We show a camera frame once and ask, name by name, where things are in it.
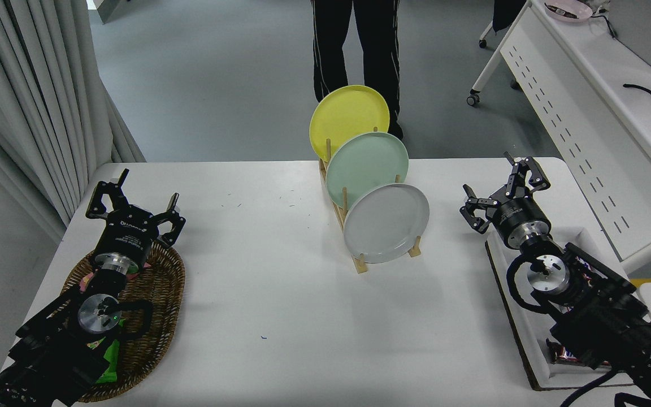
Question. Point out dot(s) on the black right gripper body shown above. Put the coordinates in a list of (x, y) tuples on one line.
[(520, 217)]

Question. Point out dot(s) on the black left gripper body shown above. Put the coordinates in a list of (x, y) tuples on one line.
[(127, 234)]

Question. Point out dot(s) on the grey plate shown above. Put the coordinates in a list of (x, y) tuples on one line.
[(385, 223)]

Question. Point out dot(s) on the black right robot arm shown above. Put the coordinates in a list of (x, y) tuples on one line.
[(602, 316)]

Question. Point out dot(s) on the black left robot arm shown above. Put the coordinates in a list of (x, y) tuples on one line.
[(48, 350)]

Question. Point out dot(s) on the pale green plate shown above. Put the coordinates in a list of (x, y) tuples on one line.
[(365, 164)]

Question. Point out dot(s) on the wooden plate rack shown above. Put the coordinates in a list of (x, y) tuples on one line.
[(361, 265)]

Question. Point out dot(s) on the yellow plate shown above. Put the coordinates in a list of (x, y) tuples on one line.
[(345, 116)]

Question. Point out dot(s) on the pink snack packet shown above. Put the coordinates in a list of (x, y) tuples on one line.
[(84, 281)]

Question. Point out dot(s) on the brown wicker basket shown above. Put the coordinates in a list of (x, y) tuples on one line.
[(156, 305)]

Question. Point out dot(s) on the white tray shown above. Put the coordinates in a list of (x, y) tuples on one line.
[(523, 328)]

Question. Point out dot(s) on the white perforated desk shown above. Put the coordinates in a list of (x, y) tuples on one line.
[(613, 113)]

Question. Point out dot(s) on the green snack packet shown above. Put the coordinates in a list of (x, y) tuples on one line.
[(109, 356)]

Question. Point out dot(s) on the Snickers chocolate bar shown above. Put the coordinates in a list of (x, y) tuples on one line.
[(560, 353)]

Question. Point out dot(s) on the grey curtain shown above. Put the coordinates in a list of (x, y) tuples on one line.
[(20, 85)]

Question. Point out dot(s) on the pink bowl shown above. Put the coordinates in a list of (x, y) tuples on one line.
[(567, 11)]

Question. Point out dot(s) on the grey laptop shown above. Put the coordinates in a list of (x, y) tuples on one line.
[(642, 31)]

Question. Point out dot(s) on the person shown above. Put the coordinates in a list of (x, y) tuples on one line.
[(328, 45)]

